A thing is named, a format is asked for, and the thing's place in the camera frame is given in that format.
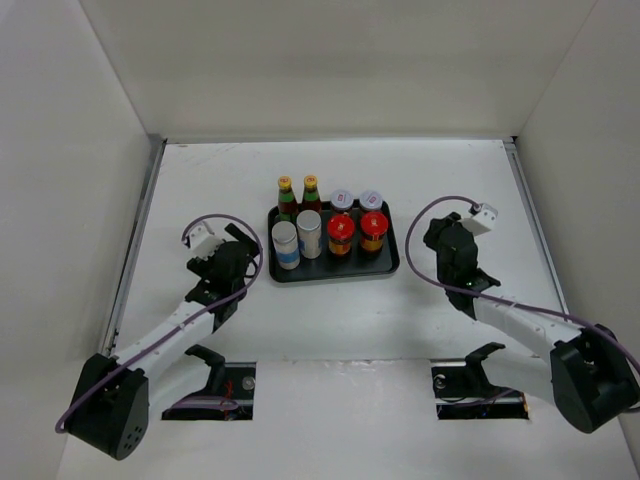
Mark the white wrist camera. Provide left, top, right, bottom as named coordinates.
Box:
left=182, top=221, right=224, bottom=259
left=467, top=203, right=498, bottom=236

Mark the silver-lid spice canister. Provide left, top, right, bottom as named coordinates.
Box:
left=296, top=210, right=322, bottom=259
left=271, top=221, right=300, bottom=270

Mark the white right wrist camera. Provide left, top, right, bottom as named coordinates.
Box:
left=467, top=203, right=498, bottom=236

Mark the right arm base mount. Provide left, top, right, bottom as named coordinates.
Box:
left=431, top=342, right=529, bottom=420

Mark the white-lid sauce jar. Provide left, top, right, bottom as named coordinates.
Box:
left=358, top=190, right=384, bottom=214
left=330, top=189, right=354, bottom=215

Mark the black plastic tray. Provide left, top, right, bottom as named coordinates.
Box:
left=267, top=201, right=400, bottom=284

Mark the yellow-cap green-label sauce bottle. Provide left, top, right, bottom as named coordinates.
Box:
left=278, top=176, right=299, bottom=224

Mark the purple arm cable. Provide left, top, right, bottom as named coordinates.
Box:
left=404, top=195, right=640, bottom=381
left=54, top=213, right=265, bottom=434

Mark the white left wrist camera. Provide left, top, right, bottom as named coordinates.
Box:
left=182, top=221, right=224, bottom=259

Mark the red-lid chili jar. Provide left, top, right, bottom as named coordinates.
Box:
left=358, top=211, right=389, bottom=257
left=327, top=215, right=356, bottom=258

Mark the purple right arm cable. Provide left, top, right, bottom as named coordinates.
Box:
left=404, top=195, right=640, bottom=381

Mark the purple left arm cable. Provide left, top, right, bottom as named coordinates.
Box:
left=54, top=213, right=265, bottom=434

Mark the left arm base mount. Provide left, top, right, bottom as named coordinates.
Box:
left=161, top=345, right=257, bottom=421

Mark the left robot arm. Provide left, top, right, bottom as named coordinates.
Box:
left=55, top=215, right=264, bottom=460

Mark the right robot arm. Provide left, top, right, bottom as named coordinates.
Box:
left=423, top=213, right=639, bottom=433

